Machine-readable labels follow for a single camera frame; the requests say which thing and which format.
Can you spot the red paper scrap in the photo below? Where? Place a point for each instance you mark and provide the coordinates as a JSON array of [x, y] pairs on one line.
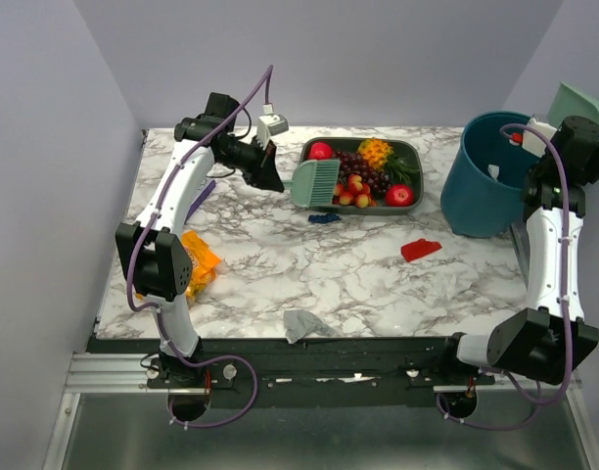
[[419, 249]]

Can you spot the mint green hand brush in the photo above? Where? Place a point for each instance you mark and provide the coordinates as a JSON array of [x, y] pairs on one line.
[[313, 183]]

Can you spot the red apple front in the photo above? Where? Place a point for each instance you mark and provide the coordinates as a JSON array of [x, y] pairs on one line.
[[400, 195]]

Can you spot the orange snack bag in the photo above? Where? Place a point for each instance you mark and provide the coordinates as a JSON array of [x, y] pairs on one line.
[[201, 267]]

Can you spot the mint green dustpan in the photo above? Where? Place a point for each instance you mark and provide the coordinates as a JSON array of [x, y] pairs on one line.
[[569, 101]]

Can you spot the blue paper scrap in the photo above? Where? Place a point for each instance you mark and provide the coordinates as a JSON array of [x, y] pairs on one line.
[[323, 218]]

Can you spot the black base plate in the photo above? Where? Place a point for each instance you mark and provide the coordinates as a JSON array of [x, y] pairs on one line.
[[321, 373]]

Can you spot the teal plastic waste bin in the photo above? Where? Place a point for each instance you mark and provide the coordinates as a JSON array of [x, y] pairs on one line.
[[472, 203]]

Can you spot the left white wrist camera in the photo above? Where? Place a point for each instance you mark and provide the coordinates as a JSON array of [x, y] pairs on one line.
[[269, 126]]

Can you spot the red apple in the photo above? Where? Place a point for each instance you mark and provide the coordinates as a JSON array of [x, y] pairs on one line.
[[320, 151], [400, 195]]

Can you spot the grey fruit tray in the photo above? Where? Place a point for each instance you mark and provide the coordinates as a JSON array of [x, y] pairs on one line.
[[404, 167]]

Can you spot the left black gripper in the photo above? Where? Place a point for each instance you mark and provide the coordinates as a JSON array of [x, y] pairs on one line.
[[264, 173]]

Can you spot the purple grape bunch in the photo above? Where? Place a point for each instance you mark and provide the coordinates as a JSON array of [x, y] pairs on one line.
[[355, 166]]

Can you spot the aluminium rail frame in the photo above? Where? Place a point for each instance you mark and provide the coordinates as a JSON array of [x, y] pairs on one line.
[[110, 419]]

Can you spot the red apple back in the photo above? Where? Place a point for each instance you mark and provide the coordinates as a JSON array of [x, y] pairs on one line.
[[320, 151]]

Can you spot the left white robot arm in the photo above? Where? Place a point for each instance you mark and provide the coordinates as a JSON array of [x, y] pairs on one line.
[[200, 143]]

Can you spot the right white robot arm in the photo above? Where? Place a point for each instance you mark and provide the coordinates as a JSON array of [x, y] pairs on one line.
[[549, 338]]

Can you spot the orange pineapple toy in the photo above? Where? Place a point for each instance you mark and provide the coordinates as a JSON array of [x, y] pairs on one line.
[[375, 152]]

